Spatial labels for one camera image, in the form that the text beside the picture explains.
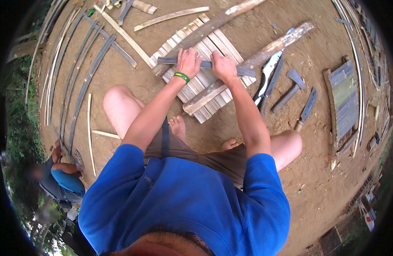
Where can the short pale bamboo piece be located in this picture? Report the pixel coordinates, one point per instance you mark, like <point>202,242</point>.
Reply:
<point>105,134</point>

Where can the wooden post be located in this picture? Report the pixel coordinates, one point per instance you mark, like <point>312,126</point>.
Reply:
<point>25,50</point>

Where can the pale wooden block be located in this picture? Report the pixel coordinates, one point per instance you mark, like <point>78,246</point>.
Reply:
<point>144,7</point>

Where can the person's legs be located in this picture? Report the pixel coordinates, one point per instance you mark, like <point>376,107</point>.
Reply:
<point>122,108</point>

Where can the curved pale bamboo strip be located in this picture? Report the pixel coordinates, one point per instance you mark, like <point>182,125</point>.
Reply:
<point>170,16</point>

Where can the grey hatchet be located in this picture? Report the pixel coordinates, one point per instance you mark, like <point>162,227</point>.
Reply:
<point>287,94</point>

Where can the long weathered wooden batten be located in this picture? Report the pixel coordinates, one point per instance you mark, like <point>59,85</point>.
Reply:
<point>273,46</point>
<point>199,32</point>

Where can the green yellow wristband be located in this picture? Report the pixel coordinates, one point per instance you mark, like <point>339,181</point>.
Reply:
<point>182,76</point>

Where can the short grey bamboo strip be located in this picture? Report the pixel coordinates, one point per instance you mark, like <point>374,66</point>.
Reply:
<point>124,12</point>

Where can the short dark bamboo strip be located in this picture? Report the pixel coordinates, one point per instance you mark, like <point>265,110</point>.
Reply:
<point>244,71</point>

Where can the grey bamboo slat panel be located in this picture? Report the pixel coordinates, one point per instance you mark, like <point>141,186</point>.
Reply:
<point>345,99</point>

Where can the long pale bamboo strip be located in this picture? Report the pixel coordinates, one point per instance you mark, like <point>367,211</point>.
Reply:
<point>126,36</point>

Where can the thin pale bamboo stick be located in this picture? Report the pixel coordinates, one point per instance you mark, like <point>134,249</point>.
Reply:
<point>90,134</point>

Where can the person's right hand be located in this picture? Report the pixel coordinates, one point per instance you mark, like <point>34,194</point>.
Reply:
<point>224,67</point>

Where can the heap of long bamboo strips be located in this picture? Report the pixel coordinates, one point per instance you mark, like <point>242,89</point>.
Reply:
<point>359,57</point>

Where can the dark long machete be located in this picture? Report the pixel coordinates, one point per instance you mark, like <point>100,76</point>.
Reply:
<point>272,83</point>

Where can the panel of pale bamboo slats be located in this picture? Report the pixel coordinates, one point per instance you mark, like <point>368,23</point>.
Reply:
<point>209,84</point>

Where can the straight dark bamboo strip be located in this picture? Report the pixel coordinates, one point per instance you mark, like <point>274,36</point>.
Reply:
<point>116,48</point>

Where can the white red container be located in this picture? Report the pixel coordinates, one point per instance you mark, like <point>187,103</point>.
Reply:
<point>369,221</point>

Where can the person's body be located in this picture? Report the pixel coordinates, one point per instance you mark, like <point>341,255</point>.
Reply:
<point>183,198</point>

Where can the person's left hand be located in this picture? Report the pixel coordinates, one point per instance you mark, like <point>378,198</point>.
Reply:
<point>187,64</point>

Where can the row of long curved bamboo strips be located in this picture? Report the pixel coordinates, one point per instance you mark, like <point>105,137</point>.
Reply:
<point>84,86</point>

